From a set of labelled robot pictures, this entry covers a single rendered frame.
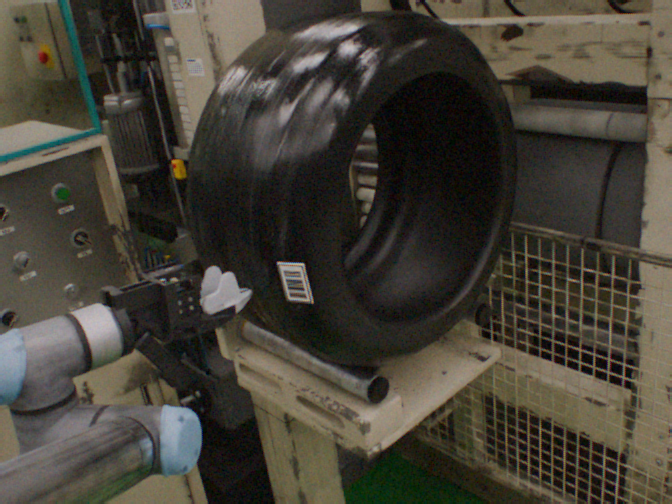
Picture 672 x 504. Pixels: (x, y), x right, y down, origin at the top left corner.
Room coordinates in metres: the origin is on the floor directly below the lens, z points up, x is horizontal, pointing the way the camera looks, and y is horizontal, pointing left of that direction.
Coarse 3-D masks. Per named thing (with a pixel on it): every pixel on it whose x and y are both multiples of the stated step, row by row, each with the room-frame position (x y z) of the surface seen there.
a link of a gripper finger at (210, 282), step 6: (210, 270) 0.86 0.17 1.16; (216, 270) 0.87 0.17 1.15; (204, 276) 0.86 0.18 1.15; (210, 276) 0.86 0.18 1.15; (216, 276) 0.87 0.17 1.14; (204, 282) 0.86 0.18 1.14; (210, 282) 0.86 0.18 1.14; (216, 282) 0.87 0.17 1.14; (204, 288) 0.85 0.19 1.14; (210, 288) 0.86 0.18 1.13; (216, 288) 0.86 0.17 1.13; (240, 288) 0.88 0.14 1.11; (246, 288) 0.88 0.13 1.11; (204, 294) 0.85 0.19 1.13
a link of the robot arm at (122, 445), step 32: (96, 416) 0.64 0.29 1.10; (128, 416) 0.61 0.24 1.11; (160, 416) 0.62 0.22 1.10; (192, 416) 0.63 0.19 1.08; (64, 448) 0.50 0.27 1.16; (96, 448) 0.52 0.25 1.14; (128, 448) 0.55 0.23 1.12; (160, 448) 0.59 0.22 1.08; (192, 448) 0.62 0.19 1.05; (0, 480) 0.43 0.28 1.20; (32, 480) 0.44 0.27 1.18; (64, 480) 0.46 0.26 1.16; (96, 480) 0.49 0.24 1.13; (128, 480) 0.53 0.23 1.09
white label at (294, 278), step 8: (280, 264) 0.82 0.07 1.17; (288, 264) 0.81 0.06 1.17; (296, 264) 0.80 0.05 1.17; (280, 272) 0.82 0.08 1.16; (288, 272) 0.81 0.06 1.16; (296, 272) 0.81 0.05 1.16; (304, 272) 0.80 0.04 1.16; (288, 280) 0.82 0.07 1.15; (296, 280) 0.81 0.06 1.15; (304, 280) 0.80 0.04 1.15; (288, 288) 0.82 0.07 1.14; (296, 288) 0.81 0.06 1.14; (304, 288) 0.80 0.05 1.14; (288, 296) 0.82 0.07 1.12; (296, 296) 0.81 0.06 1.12; (304, 296) 0.81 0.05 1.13
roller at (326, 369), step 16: (256, 336) 1.10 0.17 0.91; (272, 336) 1.07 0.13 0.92; (272, 352) 1.07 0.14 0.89; (288, 352) 1.03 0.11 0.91; (304, 352) 1.00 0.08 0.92; (304, 368) 1.00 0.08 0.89; (320, 368) 0.96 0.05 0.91; (336, 368) 0.94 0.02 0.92; (352, 368) 0.93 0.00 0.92; (336, 384) 0.94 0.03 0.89; (352, 384) 0.91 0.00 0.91; (368, 384) 0.89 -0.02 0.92; (384, 384) 0.89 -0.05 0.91; (368, 400) 0.88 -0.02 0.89
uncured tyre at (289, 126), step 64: (256, 64) 1.00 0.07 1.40; (320, 64) 0.91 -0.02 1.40; (384, 64) 0.93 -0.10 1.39; (448, 64) 1.01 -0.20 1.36; (256, 128) 0.90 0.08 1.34; (320, 128) 0.86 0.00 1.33; (384, 128) 1.30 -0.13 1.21; (448, 128) 1.26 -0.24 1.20; (512, 128) 1.12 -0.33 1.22; (192, 192) 0.96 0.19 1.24; (256, 192) 0.85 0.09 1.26; (320, 192) 0.83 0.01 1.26; (384, 192) 1.29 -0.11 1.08; (448, 192) 1.25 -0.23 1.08; (512, 192) 1.11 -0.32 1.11; (256, 256) 0.84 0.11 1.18; (320, 256) 0.82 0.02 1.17; (384, 256) 1.25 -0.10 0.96; (448, 256) 1.18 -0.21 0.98; (256, 320) 0.94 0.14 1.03; (320, 320) 0.83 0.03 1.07; (384, 320) 1.09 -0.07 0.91; (448, 320) 0.98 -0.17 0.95
